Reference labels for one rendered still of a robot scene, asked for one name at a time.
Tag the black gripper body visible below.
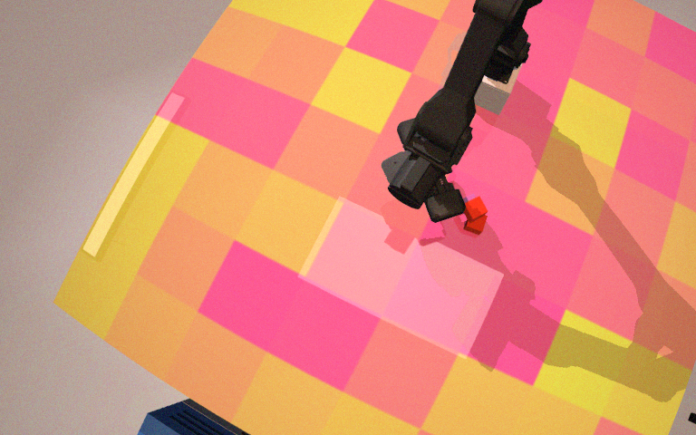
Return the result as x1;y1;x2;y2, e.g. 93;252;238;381
397;118;466;223

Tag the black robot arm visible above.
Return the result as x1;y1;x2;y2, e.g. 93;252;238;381
382;0;543;209

